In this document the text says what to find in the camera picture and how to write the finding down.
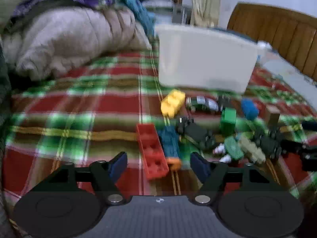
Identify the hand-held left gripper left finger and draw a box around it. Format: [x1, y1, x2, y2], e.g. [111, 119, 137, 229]
[31, 152, 128, 205]

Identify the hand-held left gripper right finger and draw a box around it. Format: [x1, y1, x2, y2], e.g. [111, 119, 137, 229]
[190, 152, 289, 205]

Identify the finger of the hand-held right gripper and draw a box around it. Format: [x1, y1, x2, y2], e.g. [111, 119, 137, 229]
[302, 120, 317, 132]
[281, 140, 317, 172]

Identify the small orange toy piece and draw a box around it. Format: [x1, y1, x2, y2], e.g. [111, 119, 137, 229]
[166, 157, 182, 171]

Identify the black toy car chassis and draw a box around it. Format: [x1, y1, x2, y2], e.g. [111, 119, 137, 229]
[176, 117, 216, 150]

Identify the red toy building block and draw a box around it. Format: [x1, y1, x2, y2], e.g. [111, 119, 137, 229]
[136, 123, 169, 180]

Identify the green toy piece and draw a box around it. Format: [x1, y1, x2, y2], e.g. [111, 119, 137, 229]
[224, 136, 245, 160]

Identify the brown toy block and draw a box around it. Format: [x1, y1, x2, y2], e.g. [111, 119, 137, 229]
[266, 105, 281, 127]

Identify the long blue toy block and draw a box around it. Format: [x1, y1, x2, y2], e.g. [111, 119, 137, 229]
[158, 126, 181, 159]

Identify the black toy vehicle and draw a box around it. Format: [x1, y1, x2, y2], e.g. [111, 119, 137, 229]
[256, 131, 283, 160]

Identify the green toy building block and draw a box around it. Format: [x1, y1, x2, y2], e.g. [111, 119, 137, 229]
[220, 108, 237, 135]

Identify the olive toy building block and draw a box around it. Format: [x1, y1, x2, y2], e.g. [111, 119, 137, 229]
[239, 135, 266, 164]

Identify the green white toy car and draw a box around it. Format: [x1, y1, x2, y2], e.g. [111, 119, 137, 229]
[186, 96, 221, 114]

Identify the short blue toy block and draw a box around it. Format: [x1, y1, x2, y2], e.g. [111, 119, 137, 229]
[241, 99, 259, 121]

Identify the yellow toy building block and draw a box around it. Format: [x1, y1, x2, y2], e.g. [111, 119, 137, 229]
[161, 89, 186, 118]

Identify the white plastic container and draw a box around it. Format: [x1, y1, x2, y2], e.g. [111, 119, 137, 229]
[155, 23, 266, 95]

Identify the plaid bedsheet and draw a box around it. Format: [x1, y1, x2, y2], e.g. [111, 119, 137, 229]
[2, 38, 317, 204]

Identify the white crumpled cloth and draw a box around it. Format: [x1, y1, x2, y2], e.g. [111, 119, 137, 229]
[258, 41, 273, 55]

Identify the wooden headboard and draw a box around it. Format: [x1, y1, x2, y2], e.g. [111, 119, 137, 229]
[226, 2, 317, 81]

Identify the dark grey cloth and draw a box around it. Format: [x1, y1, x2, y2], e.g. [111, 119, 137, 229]
[0, 37, 13, 134]

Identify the cream curtain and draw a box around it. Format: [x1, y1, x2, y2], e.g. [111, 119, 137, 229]
[191, 0, 221, 28]

